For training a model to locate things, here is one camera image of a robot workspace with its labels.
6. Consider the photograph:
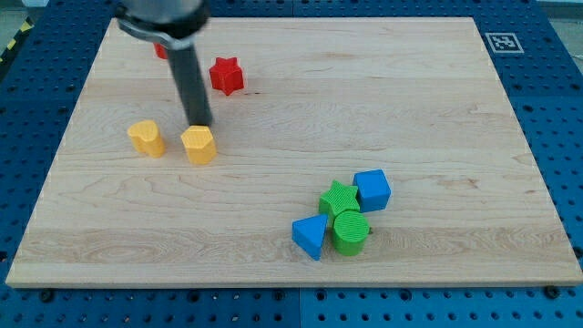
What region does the grey robot arm end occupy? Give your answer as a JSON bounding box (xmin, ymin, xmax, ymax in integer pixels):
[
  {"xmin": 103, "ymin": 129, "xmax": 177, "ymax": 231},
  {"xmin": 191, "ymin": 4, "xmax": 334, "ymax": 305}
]
[{"xmin": 115, "ymin": 0, "xmax": 211, "ymax": 50}]

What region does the green cylinder block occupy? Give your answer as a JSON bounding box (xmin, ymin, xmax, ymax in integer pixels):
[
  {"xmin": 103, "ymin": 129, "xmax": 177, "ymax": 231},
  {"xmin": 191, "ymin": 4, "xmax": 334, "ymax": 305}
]
[{"xmin": 332, "ymin": 210, "xmax": 370, "ymax": 256}]

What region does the yellow hexagon block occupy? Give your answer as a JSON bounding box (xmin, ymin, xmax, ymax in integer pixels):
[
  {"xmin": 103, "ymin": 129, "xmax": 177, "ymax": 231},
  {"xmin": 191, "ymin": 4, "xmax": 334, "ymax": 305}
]
[{"xmin": 180, "ymin": 126, "xmax": 217, "ymax": 165}]

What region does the red star block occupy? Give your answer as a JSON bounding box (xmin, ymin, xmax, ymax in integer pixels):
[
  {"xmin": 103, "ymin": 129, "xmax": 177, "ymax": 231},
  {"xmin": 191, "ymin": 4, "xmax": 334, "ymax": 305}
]
[{"xmin": 209, "ymin": 57, "xmax": 245, "ymax": 96}]

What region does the white fiducial marker tag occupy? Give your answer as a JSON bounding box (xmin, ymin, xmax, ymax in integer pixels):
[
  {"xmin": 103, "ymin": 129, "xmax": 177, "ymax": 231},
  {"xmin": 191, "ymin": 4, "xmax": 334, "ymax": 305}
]
[{"xmin": 486, "ymin": 32, "xmax": 524, "ymax": 54}]

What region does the blue triangle block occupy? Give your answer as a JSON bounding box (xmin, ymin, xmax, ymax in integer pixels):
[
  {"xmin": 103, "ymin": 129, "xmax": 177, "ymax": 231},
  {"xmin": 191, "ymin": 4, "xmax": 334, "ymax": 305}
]
[{"xmin": 291, "ymin": 214, "xmax": 328, "ymax": 261}]

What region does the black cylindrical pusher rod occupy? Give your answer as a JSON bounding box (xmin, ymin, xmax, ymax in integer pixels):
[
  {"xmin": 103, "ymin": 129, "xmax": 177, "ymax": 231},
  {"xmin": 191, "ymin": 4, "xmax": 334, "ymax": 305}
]
[{"xmin": 167, "ymin": 46, "xmax": 213, "ymax": 126}]

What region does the red block behind rod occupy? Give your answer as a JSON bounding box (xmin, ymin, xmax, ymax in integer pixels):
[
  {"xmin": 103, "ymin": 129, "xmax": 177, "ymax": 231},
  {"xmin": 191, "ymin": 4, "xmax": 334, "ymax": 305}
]
[{"xmin": 153, "ymin": 43, "xmax": 168, "ymax": 59}]

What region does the green star block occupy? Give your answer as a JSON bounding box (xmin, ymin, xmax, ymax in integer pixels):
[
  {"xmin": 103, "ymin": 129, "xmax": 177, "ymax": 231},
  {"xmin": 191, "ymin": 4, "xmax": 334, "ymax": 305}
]
[{"xmin": 318, "ymin": 180, "xmax": 361, "ymax": 226}]

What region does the wooden board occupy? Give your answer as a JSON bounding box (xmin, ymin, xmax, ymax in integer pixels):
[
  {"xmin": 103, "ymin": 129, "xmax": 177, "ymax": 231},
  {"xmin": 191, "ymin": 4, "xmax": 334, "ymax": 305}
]
[{"xmin": 6, "ymin": 17, "xmax": 582, "ymax": 289}]

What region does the blue cube block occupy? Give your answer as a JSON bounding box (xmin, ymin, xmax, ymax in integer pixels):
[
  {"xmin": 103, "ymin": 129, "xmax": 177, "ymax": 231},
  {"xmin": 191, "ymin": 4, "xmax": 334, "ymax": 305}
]
[{"xmin": 353, "ymin": 169, "xmax": 392, "ymax": 212}]

